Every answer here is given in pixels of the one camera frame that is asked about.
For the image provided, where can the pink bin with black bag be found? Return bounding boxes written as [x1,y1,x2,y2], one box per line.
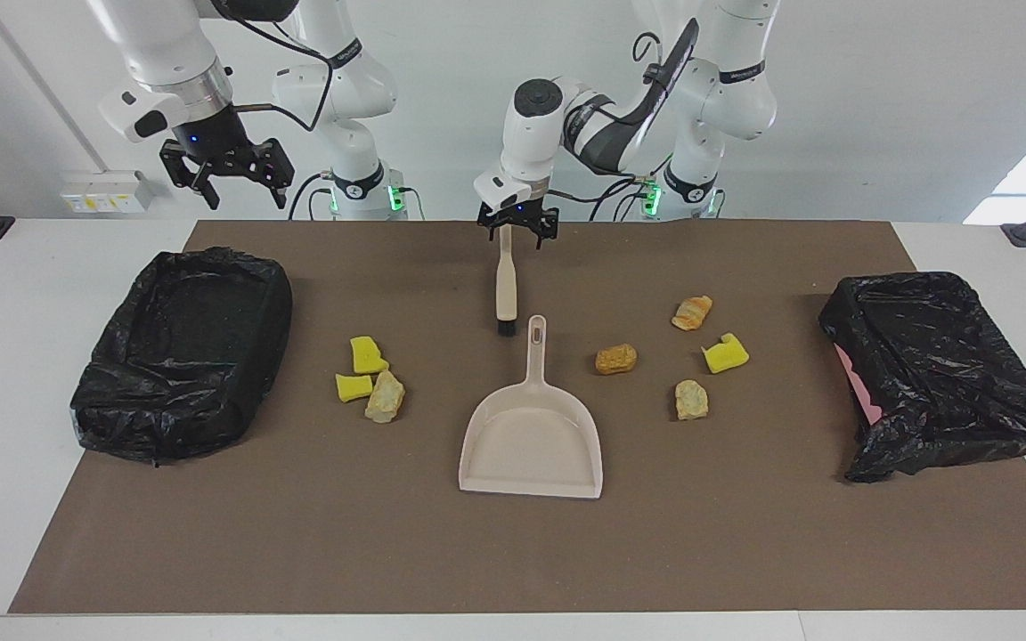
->
[818,272,1026,483]

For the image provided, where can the notched yellow sponge piece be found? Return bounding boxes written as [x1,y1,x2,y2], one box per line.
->
[701,332,751,374]

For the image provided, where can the black base power cable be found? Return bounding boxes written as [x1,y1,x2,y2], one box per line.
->
[288,174,336,221]
[589,176,656,222]

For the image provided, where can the orange toy croissant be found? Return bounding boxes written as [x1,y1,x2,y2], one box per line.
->
[672,296,713,332]

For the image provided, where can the large yellow sponge piece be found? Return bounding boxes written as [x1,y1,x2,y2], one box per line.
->
[350,336,390,375]

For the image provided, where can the pale angular bread chunk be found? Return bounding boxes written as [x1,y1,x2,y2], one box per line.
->
[364,370,406,425]

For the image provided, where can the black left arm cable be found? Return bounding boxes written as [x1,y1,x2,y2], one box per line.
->
[549,31,667,204]

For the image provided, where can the brown table mat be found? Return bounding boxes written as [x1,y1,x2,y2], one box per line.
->
[8,220,1026,615]

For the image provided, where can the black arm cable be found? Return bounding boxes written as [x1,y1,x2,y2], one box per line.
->
[232,13,331,134]
[549,31,667,204]

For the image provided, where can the beige hand brush black bristles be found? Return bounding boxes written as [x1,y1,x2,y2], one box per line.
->
[495,223,518,337]

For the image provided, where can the bin lined with black bag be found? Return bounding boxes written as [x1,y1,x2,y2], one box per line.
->
[69,247,294,464]

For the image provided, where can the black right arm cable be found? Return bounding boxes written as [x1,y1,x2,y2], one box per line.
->
[232,13,331,134]

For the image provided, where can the brown bread nugget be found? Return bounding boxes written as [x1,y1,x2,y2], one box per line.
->
[595,344,639,376]

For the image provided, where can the pale round bread chunk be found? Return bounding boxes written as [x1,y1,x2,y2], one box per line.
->
[675,379,710,421]

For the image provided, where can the beige plastic dustpan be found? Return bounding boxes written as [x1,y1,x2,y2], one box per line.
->
[458,314,604,499]

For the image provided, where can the white wall socket box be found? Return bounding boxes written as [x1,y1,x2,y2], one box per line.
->
[61,171,156,215]

